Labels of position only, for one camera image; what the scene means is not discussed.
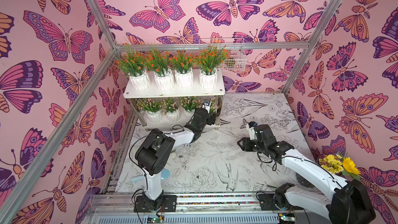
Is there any pink plant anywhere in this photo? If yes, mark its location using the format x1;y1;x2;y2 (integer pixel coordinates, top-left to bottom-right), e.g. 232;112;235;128
179;96;200;119
138;98;163;123
209;99;218;115
163;97;181;122

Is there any orange plant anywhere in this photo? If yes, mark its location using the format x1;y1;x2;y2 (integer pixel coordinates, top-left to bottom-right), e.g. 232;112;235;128
170;51;194;88
194;46;229;89
117;44;151;91
147;48;175;91

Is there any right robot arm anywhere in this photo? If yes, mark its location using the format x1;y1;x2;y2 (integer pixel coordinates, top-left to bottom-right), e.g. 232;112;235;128
237;121;376;224

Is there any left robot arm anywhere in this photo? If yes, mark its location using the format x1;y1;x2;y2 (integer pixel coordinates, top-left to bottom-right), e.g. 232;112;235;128
135;108;217;212

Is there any white two-tier rack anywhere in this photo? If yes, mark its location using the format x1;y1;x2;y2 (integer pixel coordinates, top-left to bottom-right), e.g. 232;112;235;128
123;69;226;129

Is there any yellow flower bouquet vase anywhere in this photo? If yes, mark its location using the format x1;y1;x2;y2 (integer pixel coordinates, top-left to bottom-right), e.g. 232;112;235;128
318;153;361;179

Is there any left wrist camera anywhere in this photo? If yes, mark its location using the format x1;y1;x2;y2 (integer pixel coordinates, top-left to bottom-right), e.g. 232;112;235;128
202;99;211;114

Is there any white wire basket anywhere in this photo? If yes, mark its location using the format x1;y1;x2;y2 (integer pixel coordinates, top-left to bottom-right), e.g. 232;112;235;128
215;38;247;73

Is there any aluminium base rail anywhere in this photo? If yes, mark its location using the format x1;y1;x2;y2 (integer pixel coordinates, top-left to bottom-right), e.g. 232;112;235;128
83;192;330;224

